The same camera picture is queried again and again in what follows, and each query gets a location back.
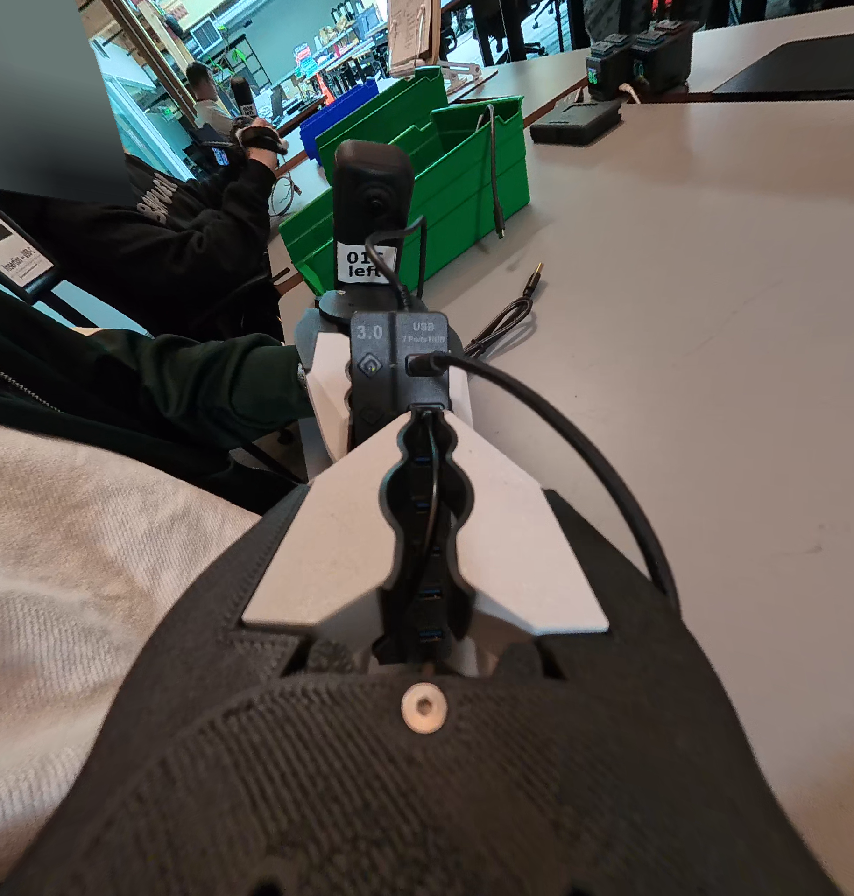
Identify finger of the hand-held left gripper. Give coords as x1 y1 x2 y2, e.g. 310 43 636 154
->
443 364 474 429
306 332 358 464

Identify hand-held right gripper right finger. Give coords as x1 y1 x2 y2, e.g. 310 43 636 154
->
443 413 611 676

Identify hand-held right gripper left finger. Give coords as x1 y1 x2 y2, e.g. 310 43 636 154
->
241 413 417 664

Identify black cable orange plugs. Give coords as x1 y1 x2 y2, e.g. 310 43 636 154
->
404 352 682 620

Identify long black multiport hub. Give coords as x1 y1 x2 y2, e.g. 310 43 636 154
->
348 310 459 669

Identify green plastic bin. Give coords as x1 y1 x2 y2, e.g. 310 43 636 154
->
317 66 450 165
278 97 530 296

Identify black USB hub with cable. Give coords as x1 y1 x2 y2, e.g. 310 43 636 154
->
366 216 429 314

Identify person's left forearm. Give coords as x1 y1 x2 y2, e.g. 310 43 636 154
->
91 332 314 449

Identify grey desk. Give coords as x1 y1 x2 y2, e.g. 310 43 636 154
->
269 7 854 896

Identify black desk pad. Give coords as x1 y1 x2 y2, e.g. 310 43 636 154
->
714 38 854 100

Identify blue storage bin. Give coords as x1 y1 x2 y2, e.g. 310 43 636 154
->
299 78 380 149

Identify cardboard card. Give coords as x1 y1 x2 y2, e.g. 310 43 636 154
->
388 0 443 78

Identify small black device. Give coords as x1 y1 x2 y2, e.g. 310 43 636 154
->
529 98 624 147

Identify black battery charger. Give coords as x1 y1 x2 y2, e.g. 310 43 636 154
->
584 20 701 106

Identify black framed marker sign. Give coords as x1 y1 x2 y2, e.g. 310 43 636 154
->
0 188 62 303

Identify black bundled cable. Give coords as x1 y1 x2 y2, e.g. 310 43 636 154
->
462 261 545 359

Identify thin black cable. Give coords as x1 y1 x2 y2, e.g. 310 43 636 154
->
484 105 506 240

